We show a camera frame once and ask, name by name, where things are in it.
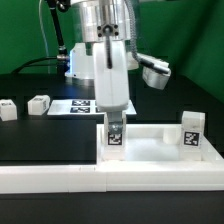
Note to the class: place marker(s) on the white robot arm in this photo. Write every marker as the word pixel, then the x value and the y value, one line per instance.
pixel 107 52

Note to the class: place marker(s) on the white square tabletop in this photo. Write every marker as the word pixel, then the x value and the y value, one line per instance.
pixel 148 142

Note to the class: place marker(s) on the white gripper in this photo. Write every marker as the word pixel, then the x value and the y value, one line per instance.
pixel 111 85

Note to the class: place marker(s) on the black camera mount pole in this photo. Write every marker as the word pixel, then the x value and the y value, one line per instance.
pixel 62 6

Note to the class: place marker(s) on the white marker sheet with tags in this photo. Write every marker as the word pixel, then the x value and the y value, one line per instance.
pixel 73 107

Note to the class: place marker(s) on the white L-shaped obstacle fence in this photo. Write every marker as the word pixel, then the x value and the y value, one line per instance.
pixel 107 176

